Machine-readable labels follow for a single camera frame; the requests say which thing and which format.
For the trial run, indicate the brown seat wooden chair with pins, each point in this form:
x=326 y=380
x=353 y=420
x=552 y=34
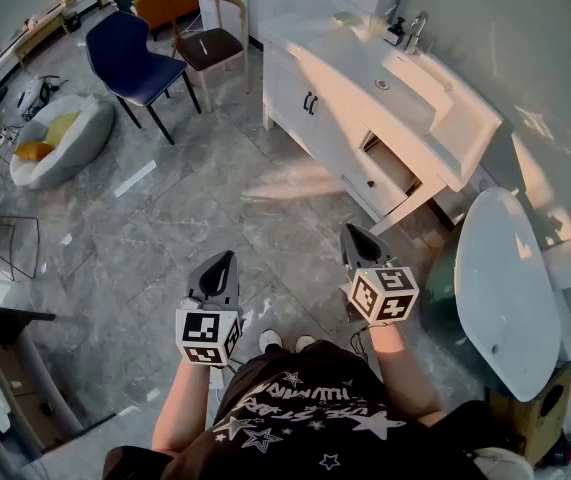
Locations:
x=210 y=48

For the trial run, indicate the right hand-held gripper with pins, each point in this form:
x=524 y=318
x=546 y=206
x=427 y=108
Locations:
x=382 y=293

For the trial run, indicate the white sink basin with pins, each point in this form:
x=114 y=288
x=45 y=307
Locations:
x=365 y=68

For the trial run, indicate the person's white shoe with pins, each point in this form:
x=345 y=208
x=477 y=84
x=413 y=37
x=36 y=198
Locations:
x=270 y=340
x=305 y=343

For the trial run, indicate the dark desk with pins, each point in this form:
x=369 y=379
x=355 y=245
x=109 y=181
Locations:
x=15 y=368

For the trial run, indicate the white floor appliance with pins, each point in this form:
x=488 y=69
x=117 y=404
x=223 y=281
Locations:
x=32 y=93

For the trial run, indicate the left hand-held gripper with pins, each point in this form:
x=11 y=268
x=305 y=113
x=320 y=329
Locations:
x=200 y=329

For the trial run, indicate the person's left forearm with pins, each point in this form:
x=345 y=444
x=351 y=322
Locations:
x=182 y=408

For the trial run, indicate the grey bean bag chair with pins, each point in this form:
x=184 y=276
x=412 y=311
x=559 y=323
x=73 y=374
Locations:
x=75 y=143

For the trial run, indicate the yellow cushion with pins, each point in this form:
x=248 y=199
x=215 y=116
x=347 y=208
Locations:
x=61 y=125

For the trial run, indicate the person's white left shoe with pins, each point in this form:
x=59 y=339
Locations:
x=270 y=340

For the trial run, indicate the orange sofa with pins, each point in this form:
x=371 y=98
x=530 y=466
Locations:
x=170 y=0

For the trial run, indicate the person's black star-print shirt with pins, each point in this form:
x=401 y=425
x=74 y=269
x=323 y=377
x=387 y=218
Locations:
x=315 y=418

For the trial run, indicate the white strip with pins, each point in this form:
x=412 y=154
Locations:
x=135 y=178

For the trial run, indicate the chrome faucet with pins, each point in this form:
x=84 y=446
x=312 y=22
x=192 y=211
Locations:
x=417 y=28

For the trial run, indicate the person's right forearm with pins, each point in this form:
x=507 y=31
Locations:
x=405 y=378

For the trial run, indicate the white vanity cabinet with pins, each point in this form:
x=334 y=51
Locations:
x=325 y=118

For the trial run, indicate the orange cushion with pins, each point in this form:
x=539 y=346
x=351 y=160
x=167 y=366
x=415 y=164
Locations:
x=32 y=150

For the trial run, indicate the low wooden bench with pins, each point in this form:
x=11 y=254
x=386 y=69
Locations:
x=40 y=30

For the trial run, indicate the dark blue plastic chair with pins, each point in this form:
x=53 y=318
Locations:
x=130 y=63

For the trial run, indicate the wooden box with hole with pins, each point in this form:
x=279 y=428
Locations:
x=530 y=418

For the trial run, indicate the dark green waste bin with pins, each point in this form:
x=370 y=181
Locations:
x=440 y=298

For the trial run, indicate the person's white right shoe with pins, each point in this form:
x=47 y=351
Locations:
x=305 y=343

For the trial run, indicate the black soap dispenser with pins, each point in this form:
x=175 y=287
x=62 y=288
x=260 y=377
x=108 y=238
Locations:
x=394 y=33

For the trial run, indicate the white cabinet drawer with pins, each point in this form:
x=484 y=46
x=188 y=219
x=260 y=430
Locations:
x=380 y=188

